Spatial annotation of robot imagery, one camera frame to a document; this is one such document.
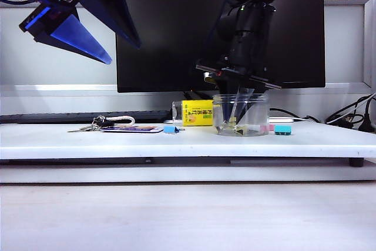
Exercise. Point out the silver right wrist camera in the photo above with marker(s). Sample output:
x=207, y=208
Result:
x=210, y=75

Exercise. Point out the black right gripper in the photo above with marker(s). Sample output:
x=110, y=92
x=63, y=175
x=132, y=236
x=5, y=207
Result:
x=243, y=70

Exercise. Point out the blue and orange card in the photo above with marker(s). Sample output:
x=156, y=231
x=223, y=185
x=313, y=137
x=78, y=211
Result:
x=132, y=129

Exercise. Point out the black keyboard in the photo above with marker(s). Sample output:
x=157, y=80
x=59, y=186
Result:
x=58, y=118

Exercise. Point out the metal key bunch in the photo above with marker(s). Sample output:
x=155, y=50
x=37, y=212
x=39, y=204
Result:
x=88, y=129

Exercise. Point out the round transparent plastic box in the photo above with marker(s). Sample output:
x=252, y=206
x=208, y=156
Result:
x=258, y=113

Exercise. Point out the yellow binder clip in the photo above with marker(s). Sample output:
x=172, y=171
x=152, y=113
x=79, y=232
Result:
x=239, y=131
x=221, y=129

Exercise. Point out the teal binder clip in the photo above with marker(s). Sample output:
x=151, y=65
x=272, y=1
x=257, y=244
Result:
x=282, y=130

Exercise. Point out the blue binder clip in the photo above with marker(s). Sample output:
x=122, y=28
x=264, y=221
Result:
x=169, y=130

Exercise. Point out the black power plug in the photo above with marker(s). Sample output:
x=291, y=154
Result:
x=365, y=124

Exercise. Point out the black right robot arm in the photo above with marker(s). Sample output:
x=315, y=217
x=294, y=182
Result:
x=252, y=21

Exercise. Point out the black computer monitor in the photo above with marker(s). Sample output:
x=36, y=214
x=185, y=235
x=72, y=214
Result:
x=176, y=57

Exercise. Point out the clear bottle with yellow label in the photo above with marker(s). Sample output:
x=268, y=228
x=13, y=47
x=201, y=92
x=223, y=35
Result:
x=199, y=113

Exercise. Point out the pink binder clip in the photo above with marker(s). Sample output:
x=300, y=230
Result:
x=271, y=129

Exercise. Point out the white mat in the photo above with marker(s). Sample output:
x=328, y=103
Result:
x=188, y=145

